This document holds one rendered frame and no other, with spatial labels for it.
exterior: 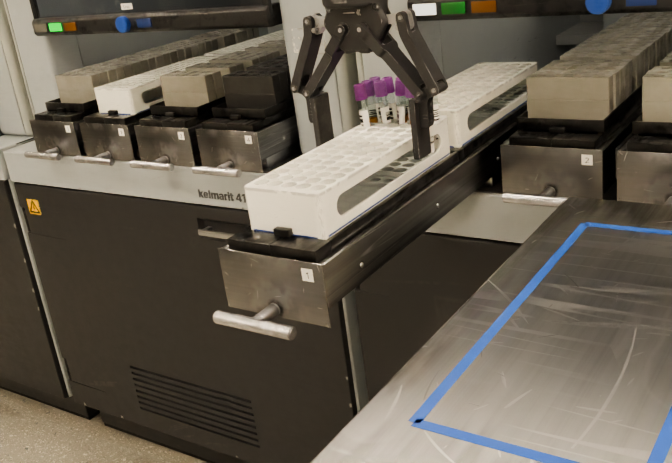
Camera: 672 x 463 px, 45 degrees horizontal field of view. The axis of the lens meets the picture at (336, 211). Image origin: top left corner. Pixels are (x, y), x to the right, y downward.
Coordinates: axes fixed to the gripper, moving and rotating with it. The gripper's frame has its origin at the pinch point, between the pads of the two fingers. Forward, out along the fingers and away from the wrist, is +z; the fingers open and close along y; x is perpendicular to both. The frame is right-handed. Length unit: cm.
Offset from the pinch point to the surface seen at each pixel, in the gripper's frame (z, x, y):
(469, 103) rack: -0.6, 17.2, 5.0
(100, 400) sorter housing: 72, 18, -94
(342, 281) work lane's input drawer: 8.4, -18.9, 6.7
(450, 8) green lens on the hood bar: -12.0, 24.4, -0.4
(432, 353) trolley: 3.8, -34.6, 25.3
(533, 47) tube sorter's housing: 3, 74, -8
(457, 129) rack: 1.9, 13.4, 4.8
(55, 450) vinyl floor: 86, 12, -107
